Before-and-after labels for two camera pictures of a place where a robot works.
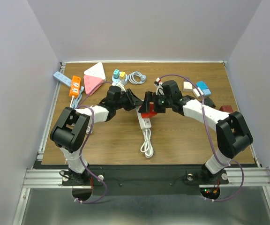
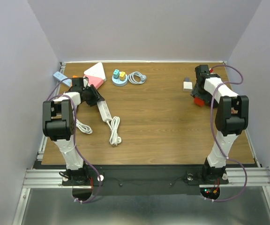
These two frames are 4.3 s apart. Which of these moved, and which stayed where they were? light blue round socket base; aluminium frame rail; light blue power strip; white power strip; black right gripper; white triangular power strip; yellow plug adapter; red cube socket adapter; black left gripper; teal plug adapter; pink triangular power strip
Moved: red cube socket adapter; black left gripper; white power strip; black right gripper
Stayed: light blue power strip; pink triangular power strip; teal plug adapter; white triangular power strip; yellow plug adapter; light blue round socket base; aluminium frame rail
